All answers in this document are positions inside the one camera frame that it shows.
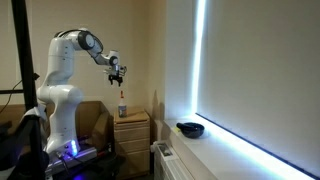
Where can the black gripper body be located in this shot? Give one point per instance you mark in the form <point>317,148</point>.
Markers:
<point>116,72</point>

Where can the white spray bottle red trigger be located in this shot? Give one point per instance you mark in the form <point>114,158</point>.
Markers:
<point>122,107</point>

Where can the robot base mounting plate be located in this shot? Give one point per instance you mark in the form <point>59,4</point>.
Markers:
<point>60,160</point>

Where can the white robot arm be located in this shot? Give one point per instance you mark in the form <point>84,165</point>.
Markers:
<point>65,98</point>

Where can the light wooden nightstand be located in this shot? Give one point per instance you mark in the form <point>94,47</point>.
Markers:
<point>132,141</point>

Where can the tan leather armchair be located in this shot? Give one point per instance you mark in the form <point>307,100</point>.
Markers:
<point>92,120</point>

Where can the yellow sponge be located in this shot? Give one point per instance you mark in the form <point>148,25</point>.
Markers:
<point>175,129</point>

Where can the dark blue bowl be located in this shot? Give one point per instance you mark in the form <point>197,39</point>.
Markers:
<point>191,130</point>

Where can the window roller blind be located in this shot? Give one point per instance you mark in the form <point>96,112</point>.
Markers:
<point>260,75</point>

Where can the black camera tripod stand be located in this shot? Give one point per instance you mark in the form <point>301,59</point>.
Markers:
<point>23,150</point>

